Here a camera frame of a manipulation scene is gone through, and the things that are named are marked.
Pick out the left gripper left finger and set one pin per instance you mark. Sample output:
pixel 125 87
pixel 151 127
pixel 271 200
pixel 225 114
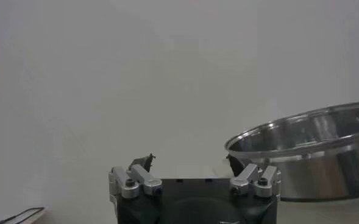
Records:
pixel 145 180

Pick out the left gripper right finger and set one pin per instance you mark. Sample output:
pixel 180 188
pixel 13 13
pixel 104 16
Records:
pixel 246 177

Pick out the stainless steel steamer basket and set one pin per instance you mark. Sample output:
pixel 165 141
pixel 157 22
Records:
pixel 319 170

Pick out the white side table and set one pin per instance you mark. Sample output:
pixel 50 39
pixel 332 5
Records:
pixel 14 218

